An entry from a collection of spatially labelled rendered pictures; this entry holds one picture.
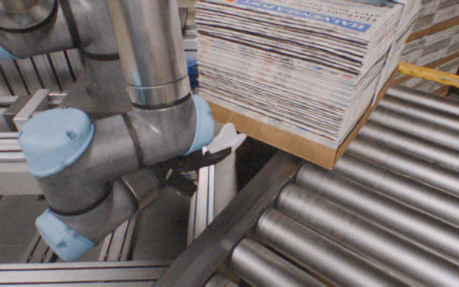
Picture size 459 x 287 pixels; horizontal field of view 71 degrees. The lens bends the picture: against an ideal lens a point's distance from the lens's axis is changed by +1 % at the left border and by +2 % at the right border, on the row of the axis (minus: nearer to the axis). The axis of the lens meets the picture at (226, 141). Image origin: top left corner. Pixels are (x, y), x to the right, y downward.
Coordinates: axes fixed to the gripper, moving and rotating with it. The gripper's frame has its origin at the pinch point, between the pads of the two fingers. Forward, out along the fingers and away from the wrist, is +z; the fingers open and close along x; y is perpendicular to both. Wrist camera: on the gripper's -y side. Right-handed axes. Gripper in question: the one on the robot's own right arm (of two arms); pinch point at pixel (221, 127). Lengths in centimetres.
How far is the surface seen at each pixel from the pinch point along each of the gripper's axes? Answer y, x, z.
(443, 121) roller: -1.9, -35.1, 30.2
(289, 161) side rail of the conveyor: -0.2, -15.9, -1.3
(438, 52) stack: -32, -23, 159
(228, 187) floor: -79, 35, 47
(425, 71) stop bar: 1, -28, 46
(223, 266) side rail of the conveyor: -2.0, -18.0, -23.1
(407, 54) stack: -25, -13, 127
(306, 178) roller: -1.4, -19.9, -2.3
